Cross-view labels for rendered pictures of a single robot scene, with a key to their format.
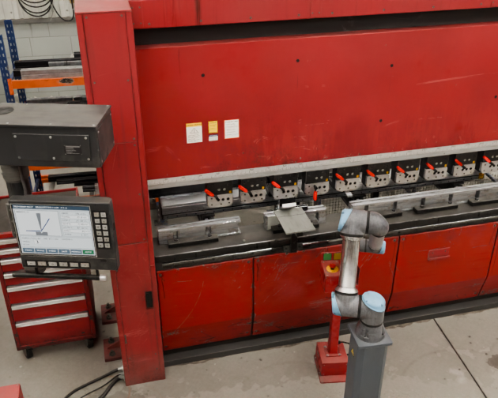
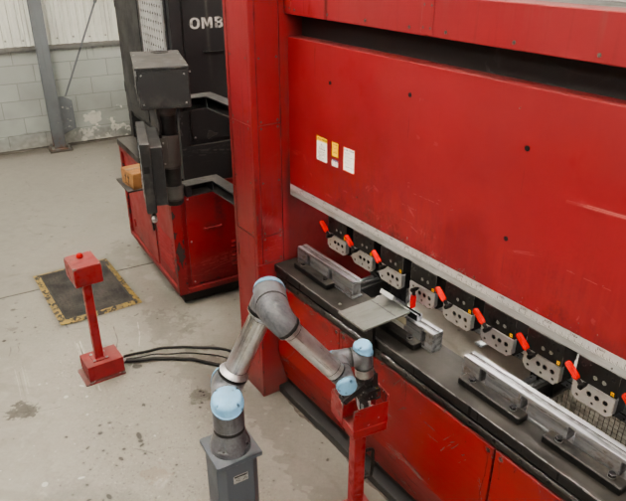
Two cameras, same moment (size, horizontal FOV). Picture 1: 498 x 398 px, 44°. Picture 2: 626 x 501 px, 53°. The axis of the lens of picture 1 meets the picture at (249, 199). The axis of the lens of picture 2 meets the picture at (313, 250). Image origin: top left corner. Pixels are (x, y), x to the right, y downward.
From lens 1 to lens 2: 3.21 m
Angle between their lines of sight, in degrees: 61
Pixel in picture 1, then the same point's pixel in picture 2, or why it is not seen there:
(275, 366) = (324, 475)
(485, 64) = not seen: outside the picture
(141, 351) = not seen: hidden behind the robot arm
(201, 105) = (327, 118)
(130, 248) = (245, 236)
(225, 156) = (343, 192)
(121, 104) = (241, 82)
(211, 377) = (281, 427)
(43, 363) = not seen: hidden behind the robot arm
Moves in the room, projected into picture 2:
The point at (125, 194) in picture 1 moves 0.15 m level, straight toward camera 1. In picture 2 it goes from (243, 177) to (217, 182)
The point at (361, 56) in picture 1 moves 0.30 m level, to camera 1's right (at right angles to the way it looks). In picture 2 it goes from (484, 115) to (542, 139)
